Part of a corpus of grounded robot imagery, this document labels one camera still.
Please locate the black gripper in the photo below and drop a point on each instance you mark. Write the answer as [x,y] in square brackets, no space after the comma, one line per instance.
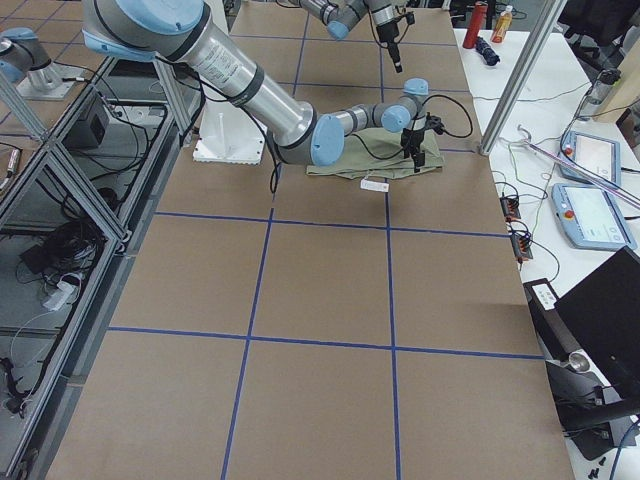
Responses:
[388,33]
[413,136]

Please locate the sage green long-sleeve shirt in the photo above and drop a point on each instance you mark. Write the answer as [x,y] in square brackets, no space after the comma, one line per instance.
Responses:
[377,153]

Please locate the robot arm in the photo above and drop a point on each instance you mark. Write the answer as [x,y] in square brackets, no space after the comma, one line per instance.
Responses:
[185,32]
[340,18]

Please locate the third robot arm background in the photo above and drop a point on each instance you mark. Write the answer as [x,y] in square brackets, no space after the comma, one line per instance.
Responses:
[26,64]

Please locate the white shirt hang tag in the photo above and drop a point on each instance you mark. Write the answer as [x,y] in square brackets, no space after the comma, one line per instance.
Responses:
[374,185]

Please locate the red water bottle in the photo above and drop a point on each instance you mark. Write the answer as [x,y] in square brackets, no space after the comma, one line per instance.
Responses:
[477,20]

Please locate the folded dark blue umbrella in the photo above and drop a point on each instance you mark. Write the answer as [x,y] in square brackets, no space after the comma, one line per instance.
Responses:
[490,57]

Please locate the orange drink bottle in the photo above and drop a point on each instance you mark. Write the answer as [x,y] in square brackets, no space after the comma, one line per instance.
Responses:
[502,25]

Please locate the far teach pendant tablet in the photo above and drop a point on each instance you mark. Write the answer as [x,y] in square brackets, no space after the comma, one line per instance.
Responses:
[600,156]

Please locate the teach pendant tablet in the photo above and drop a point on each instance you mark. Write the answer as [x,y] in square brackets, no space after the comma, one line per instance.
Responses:
[590,218]
[600,156]

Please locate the near teach pendant tablet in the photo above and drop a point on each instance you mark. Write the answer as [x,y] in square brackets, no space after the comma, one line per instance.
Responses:
[590,218]

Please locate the aluminium frame post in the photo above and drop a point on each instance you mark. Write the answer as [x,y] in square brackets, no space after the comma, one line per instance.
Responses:
[525,63]

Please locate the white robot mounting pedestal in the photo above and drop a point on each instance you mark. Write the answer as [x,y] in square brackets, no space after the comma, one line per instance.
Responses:
[227,135]

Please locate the aluminium frame rail structure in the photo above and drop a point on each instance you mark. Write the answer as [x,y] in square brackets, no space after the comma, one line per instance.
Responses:
[80,170]

